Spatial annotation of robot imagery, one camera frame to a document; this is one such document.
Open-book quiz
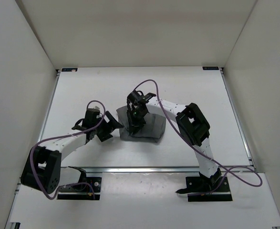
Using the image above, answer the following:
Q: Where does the table corner label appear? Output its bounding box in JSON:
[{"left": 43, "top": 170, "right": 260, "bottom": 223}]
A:
[
  {"left": 61, "top": 68, "right": 78, "bottom": 72},
  {"left": 202, "top": 66, "right": 219, "bottom": 71}
]

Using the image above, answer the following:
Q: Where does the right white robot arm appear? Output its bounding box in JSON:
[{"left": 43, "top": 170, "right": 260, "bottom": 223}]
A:
[{"left": 127, "top": 98, "right": 221, "bottom": 191}]

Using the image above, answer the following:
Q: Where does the right table corner label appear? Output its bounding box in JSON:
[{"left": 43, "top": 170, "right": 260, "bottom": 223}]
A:
[{"left": 202, "top": 66, "right": 219, "bottom": 71}]

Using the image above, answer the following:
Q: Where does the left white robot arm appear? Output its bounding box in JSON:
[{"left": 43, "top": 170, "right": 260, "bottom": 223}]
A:
[{"left": 21, "top": 108, "right": 123, "bottom": 198}]

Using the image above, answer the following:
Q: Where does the grey pleated skirt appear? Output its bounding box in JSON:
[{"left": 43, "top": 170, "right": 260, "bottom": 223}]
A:
[{"left": 116, "top": 106, "right": 166, "bottom": 143}]

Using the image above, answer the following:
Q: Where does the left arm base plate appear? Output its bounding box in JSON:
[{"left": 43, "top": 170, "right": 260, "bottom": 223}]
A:
[{"left": 57, "top": 167, "right": 102, "bottom": 201}]

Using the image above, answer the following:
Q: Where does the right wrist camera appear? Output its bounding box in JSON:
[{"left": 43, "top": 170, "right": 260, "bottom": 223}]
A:
[{"left": 127, "top": 90, "right": 156, "bottom": 105}]

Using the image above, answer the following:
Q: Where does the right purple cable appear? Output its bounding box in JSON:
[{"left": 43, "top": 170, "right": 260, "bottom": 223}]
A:
[{"left": 130, "top": 79, "right": 263, "bottom": 197}]

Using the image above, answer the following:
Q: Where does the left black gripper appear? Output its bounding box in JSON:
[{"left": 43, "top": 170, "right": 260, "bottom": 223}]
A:
[{"left": 94, "top": 110, "right": 123, "bottom": 142}]

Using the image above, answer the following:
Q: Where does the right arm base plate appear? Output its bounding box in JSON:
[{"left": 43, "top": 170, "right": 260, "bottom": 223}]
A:
[{"left": 176, "top": 177, "right": 233, "bottom": 202}]

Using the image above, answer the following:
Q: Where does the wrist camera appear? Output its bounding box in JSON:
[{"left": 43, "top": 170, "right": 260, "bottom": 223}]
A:
[
  {"left": 82, "top": 108, "right": 101, "bottom": 128},
  {"left": 127, "top": 90, "right": 156, "bottom": 105}
]

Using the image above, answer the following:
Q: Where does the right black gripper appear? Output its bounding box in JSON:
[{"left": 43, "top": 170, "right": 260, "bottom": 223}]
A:
[{"left": 126, "top": 109, "right": 147, "bottom": 134}]

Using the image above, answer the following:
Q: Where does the left table corner label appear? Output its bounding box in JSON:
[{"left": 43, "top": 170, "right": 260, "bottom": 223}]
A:
[{"left": 61, "top": 68, "right": 78, "bottom": 72}]

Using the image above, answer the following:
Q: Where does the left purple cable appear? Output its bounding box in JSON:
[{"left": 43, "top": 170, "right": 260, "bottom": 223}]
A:
[{"left": 29, "top": 100, "right": 107, "bottom": 200}]

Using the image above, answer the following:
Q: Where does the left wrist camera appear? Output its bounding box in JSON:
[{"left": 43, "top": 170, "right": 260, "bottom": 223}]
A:
[{"left": 82, "top": 108, "right": 101, "bottom": 128}]

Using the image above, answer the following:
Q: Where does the purple cable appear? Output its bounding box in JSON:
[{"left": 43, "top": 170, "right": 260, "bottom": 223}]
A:
[
  {"left": 29, "top": 100, "right": 107, "bottom": 200},
  {"left": 130, "top": 79, "right": 263, "bottom": 197}
]

